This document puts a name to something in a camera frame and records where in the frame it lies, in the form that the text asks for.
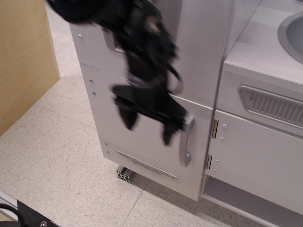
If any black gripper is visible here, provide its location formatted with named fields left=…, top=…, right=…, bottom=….
left=111, top=85, right=187, bottom=145

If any white fridge door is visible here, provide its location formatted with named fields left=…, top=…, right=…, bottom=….
left=80, top=64, right=212, bottom=200

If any silver fridge door handle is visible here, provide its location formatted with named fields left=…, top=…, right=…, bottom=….
left=178, top=115, right=194, bottom=167

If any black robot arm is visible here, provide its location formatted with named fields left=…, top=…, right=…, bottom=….
left=49, top=0, right=187, bottom=145

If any white toy fridge cabinet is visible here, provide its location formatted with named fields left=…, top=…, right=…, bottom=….
left=62, top=0, right=234, bottom=202

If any aluminium extrusion foot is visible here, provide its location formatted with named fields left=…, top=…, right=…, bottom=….
left=116, top=165, right=136, bottom=183

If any upper brass door hinge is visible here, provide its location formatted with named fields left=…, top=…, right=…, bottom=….
left=212, top=119, right=219, bottom=139

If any brass door hinge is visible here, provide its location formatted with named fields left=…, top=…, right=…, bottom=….
left=212, top=119, right=219, bottom=139
left=206, top=155, right=212, bottom=169

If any lower brass door hinge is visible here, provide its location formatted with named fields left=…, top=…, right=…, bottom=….
left=206, top=155, right=212, bottom=169

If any white toy kitchen counter unit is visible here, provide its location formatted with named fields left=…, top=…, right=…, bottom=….
left=201, top=0, right=303, bottom=227

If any white oven cabinet door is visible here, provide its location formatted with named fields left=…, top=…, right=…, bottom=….
left=206, top=111, right=303, bottom=213

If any grey vent panel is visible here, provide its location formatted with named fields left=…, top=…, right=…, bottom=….
left=238, top=85, right=303, bottom=129

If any grey toy sink basin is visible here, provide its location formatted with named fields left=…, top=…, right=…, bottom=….
left=277, top=12, right=303, bottom=64

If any grey dispenser niche frame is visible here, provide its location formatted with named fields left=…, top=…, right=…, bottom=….
left=102, top=28, right=124, bottom=53

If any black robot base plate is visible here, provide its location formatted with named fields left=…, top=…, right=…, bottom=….
left=17, top=201, right=59, bottom=227

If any aluminium frame rail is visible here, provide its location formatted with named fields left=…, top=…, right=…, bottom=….
left=0, top=190, right=18, bottom=221

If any black cable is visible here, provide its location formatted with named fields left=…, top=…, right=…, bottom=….
left=0, top=203, right=24, bottom=227

